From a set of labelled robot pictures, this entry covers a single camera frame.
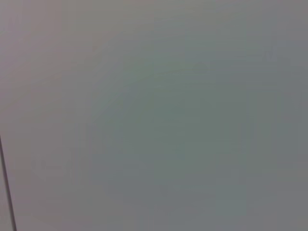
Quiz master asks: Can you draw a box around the dark wall panel seam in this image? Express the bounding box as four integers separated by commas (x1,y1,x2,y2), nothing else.
0,135,17,231

